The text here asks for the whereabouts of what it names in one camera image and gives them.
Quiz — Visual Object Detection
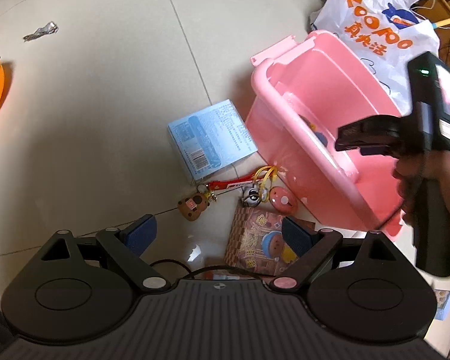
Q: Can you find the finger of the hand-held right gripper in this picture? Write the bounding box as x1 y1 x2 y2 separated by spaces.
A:
335 114 402 157

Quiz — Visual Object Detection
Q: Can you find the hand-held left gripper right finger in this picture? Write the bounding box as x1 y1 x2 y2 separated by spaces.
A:
269 217 398 294

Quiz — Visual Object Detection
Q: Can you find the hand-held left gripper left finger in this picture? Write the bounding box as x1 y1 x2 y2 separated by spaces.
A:
41 214 172 294

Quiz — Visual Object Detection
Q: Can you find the pink plastic basket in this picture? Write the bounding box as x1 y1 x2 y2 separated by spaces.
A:
244 30 407 241

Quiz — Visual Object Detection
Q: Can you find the brown cartoon patterned box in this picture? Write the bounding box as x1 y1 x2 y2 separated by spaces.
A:
224 207 316 276

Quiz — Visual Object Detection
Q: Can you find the yellow and blue toy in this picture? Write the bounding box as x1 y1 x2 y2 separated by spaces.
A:
300 114 329 147

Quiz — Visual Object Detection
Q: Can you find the white printed plastic bag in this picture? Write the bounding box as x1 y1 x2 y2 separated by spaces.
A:
311 0 441 118

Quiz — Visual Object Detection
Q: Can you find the light blue flat box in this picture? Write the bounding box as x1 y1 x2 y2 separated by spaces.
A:
167 99 259 185

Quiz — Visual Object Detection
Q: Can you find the crumpled silver foil wrapper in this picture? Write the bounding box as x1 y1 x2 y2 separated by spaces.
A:
22 22 59 42

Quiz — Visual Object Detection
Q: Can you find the pink mushroom keychain yellow ribbon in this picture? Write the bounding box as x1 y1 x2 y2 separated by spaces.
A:
256 165 298 215

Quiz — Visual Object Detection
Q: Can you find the black cable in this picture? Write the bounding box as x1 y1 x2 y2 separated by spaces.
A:
149 259 263 280

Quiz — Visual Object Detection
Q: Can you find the brown capybara keychain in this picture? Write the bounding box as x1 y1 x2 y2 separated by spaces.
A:
177 184 219 221

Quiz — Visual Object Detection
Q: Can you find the black and white panda keychain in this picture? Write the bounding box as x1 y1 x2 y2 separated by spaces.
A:
241 185 262 208

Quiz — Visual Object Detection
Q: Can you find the red lanyard strap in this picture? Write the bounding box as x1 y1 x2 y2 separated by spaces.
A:
206 170 262 192

